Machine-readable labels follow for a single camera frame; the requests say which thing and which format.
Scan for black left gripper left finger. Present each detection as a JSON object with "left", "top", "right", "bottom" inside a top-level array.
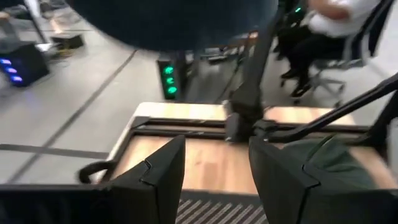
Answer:
[{"left": 99, "top": 135, "right": 187, "bottom": 224}]

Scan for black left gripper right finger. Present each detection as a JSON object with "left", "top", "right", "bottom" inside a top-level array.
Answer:
[{"left": 248, "top": 136, "right": 398, "bottom": 224}]

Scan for green cotton cap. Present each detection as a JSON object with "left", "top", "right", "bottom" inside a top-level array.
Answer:
[{"left": 281, "top": 135, "right": 379, "bottom": 190}]

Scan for blue denim cap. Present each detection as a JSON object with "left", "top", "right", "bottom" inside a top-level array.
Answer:
[{"left": 66, "top": 0, "right": 280, "bottom": 53}]

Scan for wooden table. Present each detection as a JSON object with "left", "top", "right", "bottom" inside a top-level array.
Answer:
[{"left": 105, "top": 73, "right": 398, "bottom": 162}]

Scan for black perforated metal stand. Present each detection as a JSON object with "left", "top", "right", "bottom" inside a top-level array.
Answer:
[{"left": 175, "top": 189, "right": 269, "bottom": 224}]

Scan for black device green lights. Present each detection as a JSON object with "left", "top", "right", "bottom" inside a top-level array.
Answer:
[{"left": 156, "top": 57, "right": 180, "bottom": 101}]

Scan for black office chair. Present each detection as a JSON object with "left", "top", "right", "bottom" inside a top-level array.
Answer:
[{"left": 279, "top": 0, "right": 398, "bottom": 108}]

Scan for person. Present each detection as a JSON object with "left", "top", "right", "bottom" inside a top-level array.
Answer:
[{"left": 276, "top": 0, "right": 385, "bottom": 98}]

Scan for small black box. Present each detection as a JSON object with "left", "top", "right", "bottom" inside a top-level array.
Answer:
[{"left": 50, "top": 32, "right": 85, "bottom": 50}]

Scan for black box blue lights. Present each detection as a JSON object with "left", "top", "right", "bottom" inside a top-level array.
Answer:
[{"left": 0, "top": 42, "right": 50, "bottom": 88}]

